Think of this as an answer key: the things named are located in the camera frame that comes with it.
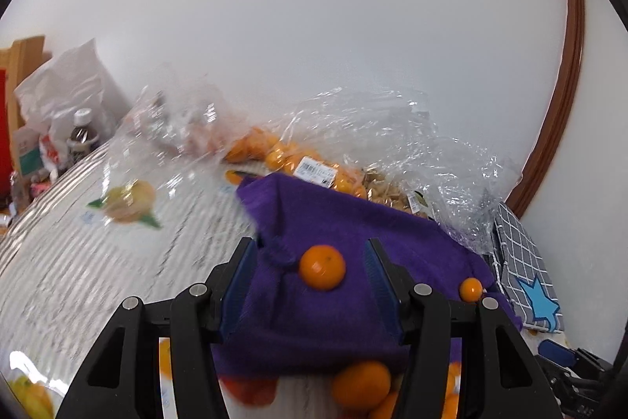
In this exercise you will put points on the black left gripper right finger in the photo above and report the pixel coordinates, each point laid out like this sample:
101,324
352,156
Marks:
500,377

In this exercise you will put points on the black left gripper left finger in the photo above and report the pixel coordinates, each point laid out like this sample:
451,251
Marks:
120,375

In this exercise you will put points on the small orange at right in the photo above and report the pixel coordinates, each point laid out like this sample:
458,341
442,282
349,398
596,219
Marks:
471,290

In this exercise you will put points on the grey checked box blue star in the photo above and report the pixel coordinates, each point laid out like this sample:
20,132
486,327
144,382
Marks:
523,276

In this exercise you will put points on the orange at bottom centre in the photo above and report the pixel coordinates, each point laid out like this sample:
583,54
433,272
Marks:
361,387

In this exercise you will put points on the purple cloth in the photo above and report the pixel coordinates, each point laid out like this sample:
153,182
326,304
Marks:
287,327

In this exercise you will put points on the orange on purple cloth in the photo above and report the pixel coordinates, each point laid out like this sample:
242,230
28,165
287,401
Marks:
322,267

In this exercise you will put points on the clear bag with fruit print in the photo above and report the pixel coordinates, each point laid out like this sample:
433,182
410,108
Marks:
167,150

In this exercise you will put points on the dark bottle white cap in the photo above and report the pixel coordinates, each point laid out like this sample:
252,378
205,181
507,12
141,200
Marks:
84,138

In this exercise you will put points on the green white carton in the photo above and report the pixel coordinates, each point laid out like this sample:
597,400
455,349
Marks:
26,153

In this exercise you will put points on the clear bag of oranges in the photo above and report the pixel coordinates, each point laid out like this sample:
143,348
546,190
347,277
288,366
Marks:
346,140

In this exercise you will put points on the white plastic bag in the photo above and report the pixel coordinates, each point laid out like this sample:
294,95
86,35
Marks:
75,79

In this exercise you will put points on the wooden chair back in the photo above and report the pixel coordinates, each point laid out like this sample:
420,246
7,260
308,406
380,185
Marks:
18,61

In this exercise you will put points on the brown wooden door frame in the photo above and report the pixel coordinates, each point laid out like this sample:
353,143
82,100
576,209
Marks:
558,111

